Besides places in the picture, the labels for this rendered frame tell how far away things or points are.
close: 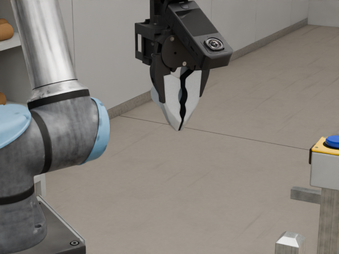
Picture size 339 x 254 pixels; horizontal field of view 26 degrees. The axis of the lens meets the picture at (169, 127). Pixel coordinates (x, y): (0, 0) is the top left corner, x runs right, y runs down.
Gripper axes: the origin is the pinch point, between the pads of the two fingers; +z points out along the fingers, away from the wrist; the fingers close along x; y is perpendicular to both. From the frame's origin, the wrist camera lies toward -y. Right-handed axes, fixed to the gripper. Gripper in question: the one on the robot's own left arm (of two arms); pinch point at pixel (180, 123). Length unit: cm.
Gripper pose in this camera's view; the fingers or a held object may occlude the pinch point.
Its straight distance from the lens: 105.6
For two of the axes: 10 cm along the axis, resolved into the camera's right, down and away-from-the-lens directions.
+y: -5.1, -2.8, 8.2
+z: 0.0, 9.5, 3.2
